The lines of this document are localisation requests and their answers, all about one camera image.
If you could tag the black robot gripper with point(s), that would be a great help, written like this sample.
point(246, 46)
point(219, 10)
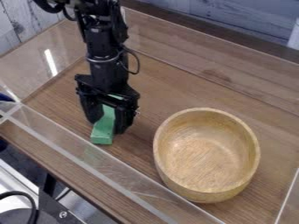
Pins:
point(104, 87)

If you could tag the brown wooden bowl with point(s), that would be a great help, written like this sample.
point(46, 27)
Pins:
point(206, 154)

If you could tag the clear acrylic tray wall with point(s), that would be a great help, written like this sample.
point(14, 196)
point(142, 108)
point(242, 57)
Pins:
point(191, 70)

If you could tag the green rectangular block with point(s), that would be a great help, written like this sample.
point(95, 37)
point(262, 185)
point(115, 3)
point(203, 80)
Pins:
point(103, 131)

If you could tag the black metal table leg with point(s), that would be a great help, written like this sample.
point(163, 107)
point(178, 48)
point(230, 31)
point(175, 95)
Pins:
point(47, 190)

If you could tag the blue object at left edge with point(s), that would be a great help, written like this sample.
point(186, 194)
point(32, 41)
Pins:
point(6, 98)

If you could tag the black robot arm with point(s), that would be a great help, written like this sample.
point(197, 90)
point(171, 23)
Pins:
point(102, 27)

